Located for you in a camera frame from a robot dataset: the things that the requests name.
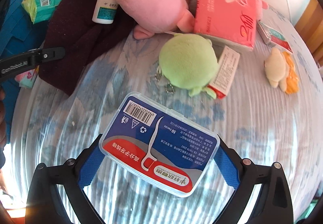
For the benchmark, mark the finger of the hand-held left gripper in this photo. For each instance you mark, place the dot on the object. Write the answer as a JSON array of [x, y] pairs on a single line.
[[50, 53]]

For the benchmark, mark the person's left hand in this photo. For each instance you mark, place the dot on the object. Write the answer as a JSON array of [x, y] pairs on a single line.
[[2, 123]]

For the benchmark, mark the pink soft packet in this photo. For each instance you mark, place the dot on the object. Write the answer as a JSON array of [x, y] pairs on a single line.
[[26, 77]]

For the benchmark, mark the pink pig plush toy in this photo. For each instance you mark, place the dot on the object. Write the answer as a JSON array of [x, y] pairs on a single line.
[[149, 4]]

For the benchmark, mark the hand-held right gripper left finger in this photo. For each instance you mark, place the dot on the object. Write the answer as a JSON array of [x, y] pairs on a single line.
[[88, 173]]

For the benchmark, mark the blue floral bed sheet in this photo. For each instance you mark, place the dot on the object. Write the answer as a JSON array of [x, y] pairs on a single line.
[[75, 118]]

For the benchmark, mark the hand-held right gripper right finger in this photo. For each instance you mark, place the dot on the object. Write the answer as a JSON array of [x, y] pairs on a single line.
[[227, 166]]

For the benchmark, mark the blue plastic crate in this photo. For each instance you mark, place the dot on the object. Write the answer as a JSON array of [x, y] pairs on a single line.
[[17, 32]]

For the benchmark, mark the wooden headboard frame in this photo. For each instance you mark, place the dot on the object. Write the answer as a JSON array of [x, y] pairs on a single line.
[[310, 19]]

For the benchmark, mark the white and red carton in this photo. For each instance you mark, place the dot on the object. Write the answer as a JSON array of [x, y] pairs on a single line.
[[224, 70]]

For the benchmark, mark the cream and yellow plush toy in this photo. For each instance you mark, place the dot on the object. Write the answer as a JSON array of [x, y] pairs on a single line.
[[276, 67]]

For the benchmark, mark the dark maroon cloth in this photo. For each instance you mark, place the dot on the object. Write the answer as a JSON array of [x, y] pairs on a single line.
[[80, 42]]

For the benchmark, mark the small red green box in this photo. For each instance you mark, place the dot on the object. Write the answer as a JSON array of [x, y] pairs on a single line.
[[275, 37]]

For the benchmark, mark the clear dental floss box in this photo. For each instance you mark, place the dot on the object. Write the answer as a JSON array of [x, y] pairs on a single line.
[[161, 143]]

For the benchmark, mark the white medicine bottle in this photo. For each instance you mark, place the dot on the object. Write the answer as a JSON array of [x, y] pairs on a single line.
[[103, 9]]

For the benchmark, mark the pink floral tissue pack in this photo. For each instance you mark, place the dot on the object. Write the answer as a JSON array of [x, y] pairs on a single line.
[[224, 12]]

